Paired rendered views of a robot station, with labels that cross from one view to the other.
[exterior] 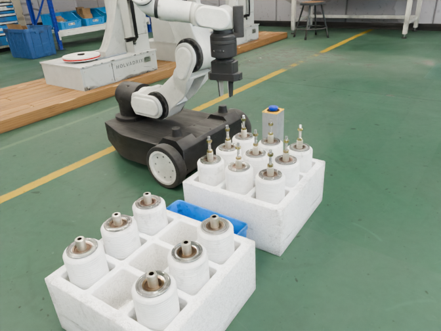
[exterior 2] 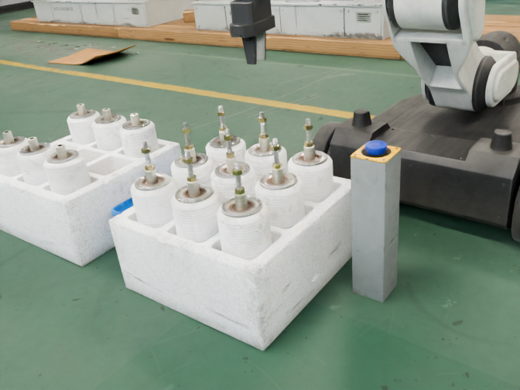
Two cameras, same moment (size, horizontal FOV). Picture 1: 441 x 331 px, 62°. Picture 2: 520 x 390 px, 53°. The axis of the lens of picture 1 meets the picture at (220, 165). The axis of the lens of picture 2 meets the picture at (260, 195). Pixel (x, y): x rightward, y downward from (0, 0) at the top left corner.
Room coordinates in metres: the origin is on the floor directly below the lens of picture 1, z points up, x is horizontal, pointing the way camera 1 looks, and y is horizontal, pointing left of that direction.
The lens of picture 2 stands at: (1.33, -1.13, 0.71)
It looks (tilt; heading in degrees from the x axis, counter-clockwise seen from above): 27 degrees down; 94
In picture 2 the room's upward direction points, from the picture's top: 6 degrees counter-clockwise
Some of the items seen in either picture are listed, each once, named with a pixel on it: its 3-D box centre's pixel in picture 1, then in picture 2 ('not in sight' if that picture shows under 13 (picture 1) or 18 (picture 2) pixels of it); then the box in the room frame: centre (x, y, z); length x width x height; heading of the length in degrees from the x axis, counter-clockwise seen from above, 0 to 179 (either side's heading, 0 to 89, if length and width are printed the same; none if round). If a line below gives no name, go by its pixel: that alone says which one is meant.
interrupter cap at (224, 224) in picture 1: (214, 226); (63, 156); (0.79, 0.02, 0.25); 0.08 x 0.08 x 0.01
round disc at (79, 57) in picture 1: (81, 56); not in sight; (3.19, 1.10, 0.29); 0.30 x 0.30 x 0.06
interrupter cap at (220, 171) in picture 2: (255, 153); (232, 169); (1.21, -0.13, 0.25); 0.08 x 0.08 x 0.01
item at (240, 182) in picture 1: (239, 190); (197, 196); (1.11, -0.06, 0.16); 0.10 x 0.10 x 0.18
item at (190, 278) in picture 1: (190, 280); (45, 181); (0.69, 0.09, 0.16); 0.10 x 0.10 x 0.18
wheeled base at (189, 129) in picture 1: (165, 119); (461, 111); (1.81, 0.27, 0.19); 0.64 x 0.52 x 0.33; 52
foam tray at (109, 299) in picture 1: (158, 284); (88, 186); (0.76, 0.19, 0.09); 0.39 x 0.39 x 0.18; 55
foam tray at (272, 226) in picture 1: (256, 191); (241, 235); (1.21, -0.13, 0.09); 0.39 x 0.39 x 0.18; 55
